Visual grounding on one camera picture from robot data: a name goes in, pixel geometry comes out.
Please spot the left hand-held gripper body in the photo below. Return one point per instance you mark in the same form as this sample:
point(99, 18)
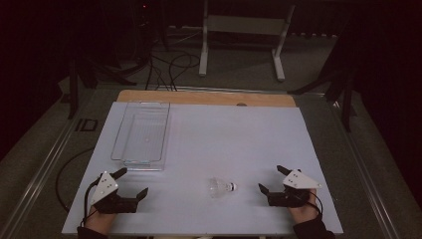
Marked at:
point(105, 186)

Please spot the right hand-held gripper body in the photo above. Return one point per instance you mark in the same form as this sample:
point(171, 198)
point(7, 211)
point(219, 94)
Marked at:
point(298, 181)

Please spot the clear plastic bin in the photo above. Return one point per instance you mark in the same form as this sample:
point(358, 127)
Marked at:
point(142, 136)

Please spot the small clear plastic bottle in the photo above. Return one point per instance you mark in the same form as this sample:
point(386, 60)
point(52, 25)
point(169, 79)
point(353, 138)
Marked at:
point(220, 187)

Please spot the person's right hand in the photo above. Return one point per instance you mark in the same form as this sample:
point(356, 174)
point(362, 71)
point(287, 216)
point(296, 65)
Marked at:
point(305, 212)

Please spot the person's left hand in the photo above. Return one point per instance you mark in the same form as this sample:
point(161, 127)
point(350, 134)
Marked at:
point(99, 219)

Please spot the white board sheet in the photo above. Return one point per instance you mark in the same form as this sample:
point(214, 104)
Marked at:
point(232, 139)

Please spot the black stand legs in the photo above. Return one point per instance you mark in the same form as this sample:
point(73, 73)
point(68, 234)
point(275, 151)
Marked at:
point(89, 74)
point(341, 86)

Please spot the wooden table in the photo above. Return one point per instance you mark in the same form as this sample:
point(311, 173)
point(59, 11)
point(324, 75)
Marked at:
point(205, 98)

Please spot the metal floor rail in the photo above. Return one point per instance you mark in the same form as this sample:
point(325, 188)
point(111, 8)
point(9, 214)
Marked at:
point(365, 179)
point(36, 179)

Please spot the white metal stand frame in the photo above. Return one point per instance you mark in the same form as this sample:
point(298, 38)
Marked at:
point(245, 25)

